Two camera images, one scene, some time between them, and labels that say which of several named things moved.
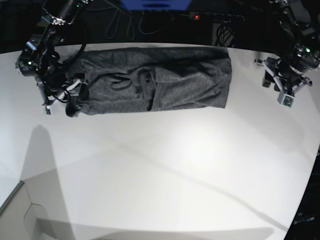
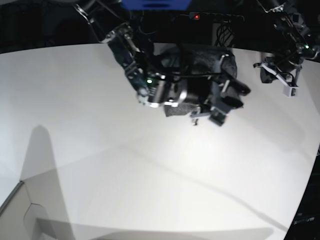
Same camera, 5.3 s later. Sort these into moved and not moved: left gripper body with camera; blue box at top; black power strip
Moved: left gripper body with camera
Not moved: black power strip; blue box at top
